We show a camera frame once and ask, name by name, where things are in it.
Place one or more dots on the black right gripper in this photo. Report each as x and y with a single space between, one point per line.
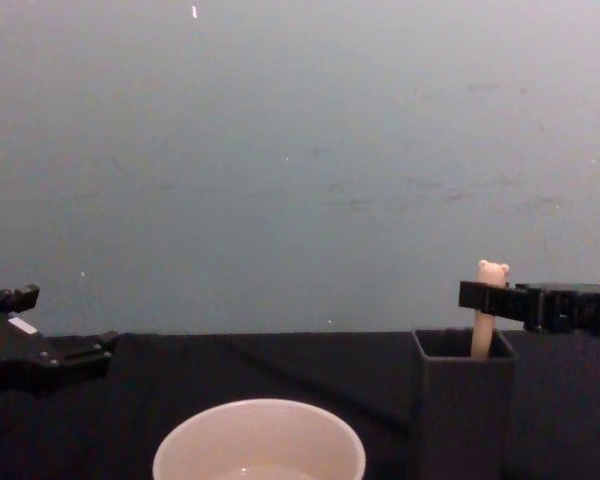
580 310

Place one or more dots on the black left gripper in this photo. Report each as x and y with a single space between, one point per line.
10 355

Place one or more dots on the cream pen with bear head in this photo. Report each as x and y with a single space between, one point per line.
481 335

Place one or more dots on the black square pen holder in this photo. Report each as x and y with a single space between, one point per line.
462 410

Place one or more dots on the black table cloth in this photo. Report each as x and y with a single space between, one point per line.
280 365

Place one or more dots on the white round bowl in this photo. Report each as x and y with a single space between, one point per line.
260 440

